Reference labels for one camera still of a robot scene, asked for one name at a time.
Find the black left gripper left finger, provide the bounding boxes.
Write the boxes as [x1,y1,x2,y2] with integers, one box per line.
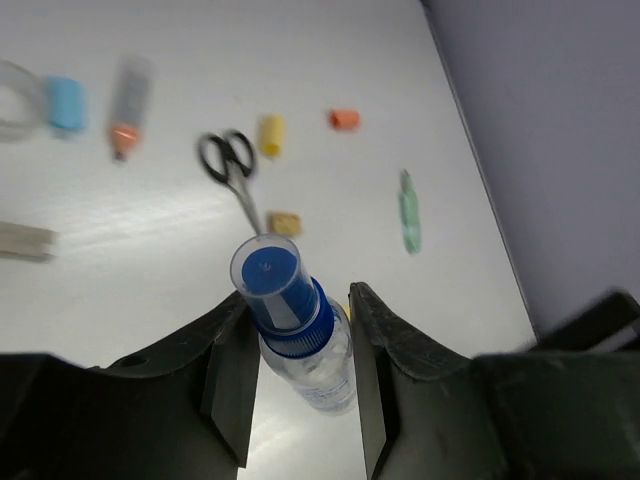
[1,293,260,479]

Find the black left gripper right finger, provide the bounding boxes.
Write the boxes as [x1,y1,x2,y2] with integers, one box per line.
[349,282,639,479]

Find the blue cap spray bottle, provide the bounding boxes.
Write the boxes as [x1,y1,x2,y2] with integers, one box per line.
[230,234,356,415]

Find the tan eraser block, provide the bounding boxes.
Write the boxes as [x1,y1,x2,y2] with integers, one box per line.
[267,211,303,238]

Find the grey eraser block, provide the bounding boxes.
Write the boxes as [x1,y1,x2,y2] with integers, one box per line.
[0,221,56,261]

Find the black handled scissors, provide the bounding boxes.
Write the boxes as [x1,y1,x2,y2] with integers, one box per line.
[196,130,263,234]

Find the yellow highlighter cap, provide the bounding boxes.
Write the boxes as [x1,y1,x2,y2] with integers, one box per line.
[258,114,286,158]

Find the clear tape roll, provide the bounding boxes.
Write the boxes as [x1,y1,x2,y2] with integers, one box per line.
[1,60,46,143]

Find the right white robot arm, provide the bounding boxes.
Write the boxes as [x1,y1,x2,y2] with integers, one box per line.
[530,289,639,352]

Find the green highlighter pen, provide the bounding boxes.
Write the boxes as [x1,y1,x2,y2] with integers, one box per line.
[399,169,422,255]

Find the orange highlighter cap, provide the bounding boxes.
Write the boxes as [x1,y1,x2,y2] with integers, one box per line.
[328,108,361,131]

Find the orange tip clear highlighter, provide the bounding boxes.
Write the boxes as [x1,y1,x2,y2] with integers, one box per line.
[108,56,153,161]

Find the blue highlighter cap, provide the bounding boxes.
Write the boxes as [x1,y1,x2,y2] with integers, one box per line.
[46,76,87,138]

